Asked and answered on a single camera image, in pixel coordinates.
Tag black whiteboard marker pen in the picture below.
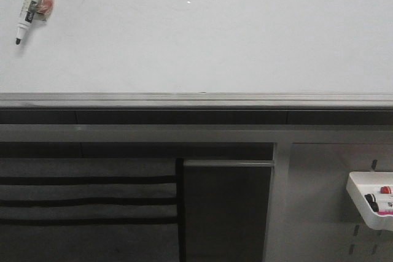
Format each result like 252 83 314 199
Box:
15 0 54 45

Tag white whiteboard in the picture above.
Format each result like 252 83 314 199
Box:
1 0 392 93

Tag grey aluminium whiteboard tray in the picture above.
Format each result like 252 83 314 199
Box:
1 93 392 110

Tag dark grey hanging panel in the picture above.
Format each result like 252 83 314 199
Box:
184 160 273 261

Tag grey fabric pocket organizer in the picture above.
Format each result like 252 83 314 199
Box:
1 158 185 261

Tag white plastic marker tray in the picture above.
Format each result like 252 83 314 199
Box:
346 172 392 231

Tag black capped marker upper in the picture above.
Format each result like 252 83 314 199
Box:
365 193 393 202

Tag black capped marker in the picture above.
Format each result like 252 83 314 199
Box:
370 202 392 212
365 193 393 202

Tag black capped marker lower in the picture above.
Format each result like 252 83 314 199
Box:
370 202 392 212

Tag red capped marker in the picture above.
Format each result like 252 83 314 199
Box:
380 186 392 195

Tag pink marker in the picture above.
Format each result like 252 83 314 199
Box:
377 211 393 216

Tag white metal pegboard frame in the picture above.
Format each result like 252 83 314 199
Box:
1 124 392 261

